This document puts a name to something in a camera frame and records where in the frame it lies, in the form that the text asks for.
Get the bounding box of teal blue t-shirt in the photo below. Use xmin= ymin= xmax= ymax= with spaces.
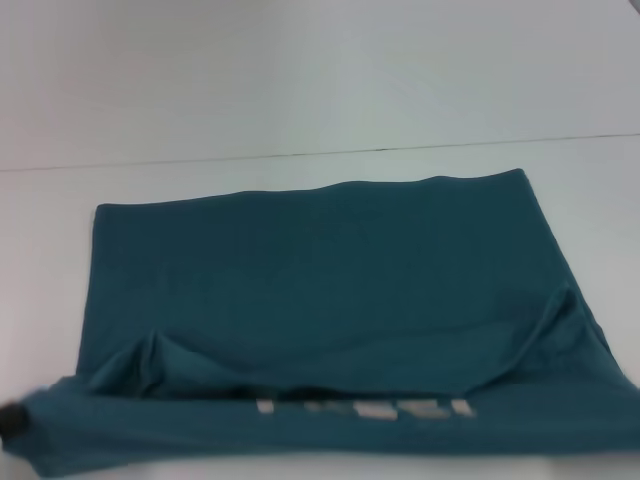
xmin=2 ymin=167 xmax=640 ymax=479

